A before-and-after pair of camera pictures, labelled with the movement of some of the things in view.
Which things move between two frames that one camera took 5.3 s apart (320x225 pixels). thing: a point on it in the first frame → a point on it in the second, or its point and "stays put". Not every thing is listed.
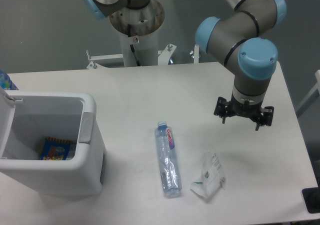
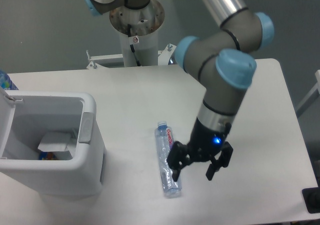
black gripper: (252, 111) → (204, 142)
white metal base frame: (164, 57) stays put
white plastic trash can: (26, 117) stays put
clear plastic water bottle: (165, 144) stays put
